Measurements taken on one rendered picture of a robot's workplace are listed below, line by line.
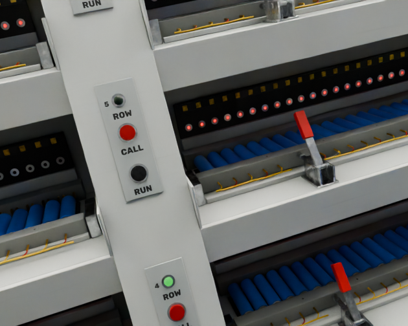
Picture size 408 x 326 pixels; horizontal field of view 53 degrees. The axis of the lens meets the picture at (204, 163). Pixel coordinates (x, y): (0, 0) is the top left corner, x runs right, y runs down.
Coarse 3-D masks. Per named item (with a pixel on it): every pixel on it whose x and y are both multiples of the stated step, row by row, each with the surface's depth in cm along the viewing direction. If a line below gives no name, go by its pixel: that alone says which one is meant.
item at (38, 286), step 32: (0, 192) 56; (96, 224) 46; (32, 256) 45; (64, 256) 44; (96, 256) 42; (0, 288) 40; (32, 288) 41; (64, 288) 42; (96, 288) 43; (0, 320) 41
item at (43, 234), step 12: (72, 216) 47; (84, 216) 47; (36, 228) 45; (48, 228) 45; (60, 228) 45; (72, 228) 46; (84, 228) 46; (0, 240) 44; (12, 240) 44; (24, 240) 45; (36, 240) 45; (48, 240) 45; (0, 252) 44; (12, 252) 45; (36, 252) 44; (0, 264) 43
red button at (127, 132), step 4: (124, 128) 41; (128, 128) 41; (132, 128) 42; (120, 132) 41; (124, 132) 41; (128, 132) 41; (132, 132) 42; (120, 136) 41; (124, 136) 41; (128, 136) 41; (132, 136) 42
